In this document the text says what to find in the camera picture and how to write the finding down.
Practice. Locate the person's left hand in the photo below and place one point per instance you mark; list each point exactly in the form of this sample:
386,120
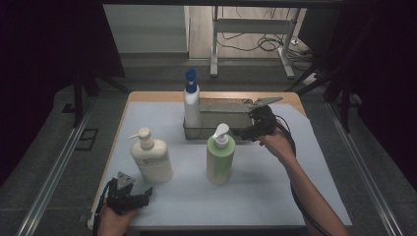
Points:
114,224

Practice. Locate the dark curtain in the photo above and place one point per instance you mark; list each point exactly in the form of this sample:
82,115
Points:
387,65
39,65

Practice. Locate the black metal stand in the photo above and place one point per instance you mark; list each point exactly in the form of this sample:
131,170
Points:
78,98
344,105

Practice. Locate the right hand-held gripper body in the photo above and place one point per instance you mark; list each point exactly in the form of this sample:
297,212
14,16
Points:
262,121

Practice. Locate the cream pump bottle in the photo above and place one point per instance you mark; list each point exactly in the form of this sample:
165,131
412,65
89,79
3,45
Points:
154,160

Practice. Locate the grey metal mesh basket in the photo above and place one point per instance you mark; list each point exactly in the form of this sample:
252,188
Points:
223,114

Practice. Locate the green pump bottle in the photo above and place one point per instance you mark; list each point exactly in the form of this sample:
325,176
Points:
220,160

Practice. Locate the white power strip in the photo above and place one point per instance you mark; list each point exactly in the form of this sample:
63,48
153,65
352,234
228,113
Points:
310,79

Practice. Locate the white panel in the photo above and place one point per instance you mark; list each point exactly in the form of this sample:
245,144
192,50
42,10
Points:
147,29

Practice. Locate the person's right hand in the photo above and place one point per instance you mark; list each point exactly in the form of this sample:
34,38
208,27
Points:
277,144

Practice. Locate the white metal desk frame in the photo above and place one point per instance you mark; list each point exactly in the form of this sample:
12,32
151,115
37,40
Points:
252,25

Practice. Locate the white bottle with blue pump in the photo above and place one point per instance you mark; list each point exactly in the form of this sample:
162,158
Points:
191,105

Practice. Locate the aluminium rail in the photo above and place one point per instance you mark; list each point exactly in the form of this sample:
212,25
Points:
52,173
364,170

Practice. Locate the pale blue table mat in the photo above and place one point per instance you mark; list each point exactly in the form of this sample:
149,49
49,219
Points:
255,196

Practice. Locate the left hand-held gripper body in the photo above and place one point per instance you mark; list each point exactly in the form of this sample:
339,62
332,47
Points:
122,200

